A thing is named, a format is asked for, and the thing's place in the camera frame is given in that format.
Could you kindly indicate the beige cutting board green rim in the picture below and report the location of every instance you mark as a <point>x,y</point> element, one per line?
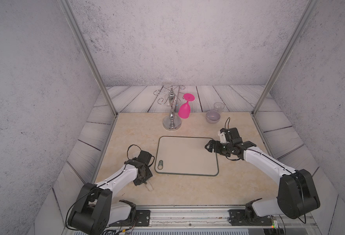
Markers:
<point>185,156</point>

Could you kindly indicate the white cleaver knife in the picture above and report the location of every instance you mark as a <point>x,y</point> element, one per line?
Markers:
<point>149,186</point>

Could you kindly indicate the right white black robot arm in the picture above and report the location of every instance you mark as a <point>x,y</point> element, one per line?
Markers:
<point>297,194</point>

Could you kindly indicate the right aluminium frame post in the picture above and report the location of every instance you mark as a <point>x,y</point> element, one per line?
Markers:
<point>296,34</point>

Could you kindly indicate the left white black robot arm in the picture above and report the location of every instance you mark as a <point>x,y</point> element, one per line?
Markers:
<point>94,211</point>

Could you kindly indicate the silver metal cup rack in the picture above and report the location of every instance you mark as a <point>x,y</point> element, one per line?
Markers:
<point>171,122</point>

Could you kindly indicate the purple translucent bowl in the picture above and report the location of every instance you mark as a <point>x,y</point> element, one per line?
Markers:
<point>213,117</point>

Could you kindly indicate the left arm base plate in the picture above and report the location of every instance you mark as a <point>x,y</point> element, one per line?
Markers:
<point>138,218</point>

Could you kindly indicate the clear plastic cup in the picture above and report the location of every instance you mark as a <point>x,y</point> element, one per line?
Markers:
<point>218,107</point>

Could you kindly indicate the pink plastic goblet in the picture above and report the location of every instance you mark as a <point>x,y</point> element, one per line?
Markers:
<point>185,109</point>

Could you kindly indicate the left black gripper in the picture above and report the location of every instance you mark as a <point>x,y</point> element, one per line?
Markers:
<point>150,175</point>

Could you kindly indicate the aluminium front rail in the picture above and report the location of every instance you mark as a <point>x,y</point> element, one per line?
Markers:
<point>210,220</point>

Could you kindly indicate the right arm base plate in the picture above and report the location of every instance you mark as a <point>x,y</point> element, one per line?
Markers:
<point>248,218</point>

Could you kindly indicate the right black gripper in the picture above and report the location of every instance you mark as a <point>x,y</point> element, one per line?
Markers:
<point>216,150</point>

